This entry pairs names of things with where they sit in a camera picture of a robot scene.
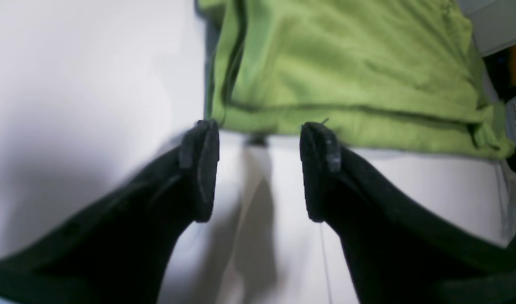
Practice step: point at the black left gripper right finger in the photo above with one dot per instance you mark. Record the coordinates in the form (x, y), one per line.
(397, 252)

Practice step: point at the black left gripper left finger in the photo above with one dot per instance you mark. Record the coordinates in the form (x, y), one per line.
(116, 250)

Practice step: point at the green t-shirt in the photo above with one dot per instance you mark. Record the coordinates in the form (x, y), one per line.
(382, 74)

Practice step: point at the grey bin left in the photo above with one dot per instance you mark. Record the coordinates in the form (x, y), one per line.
(494, 23)

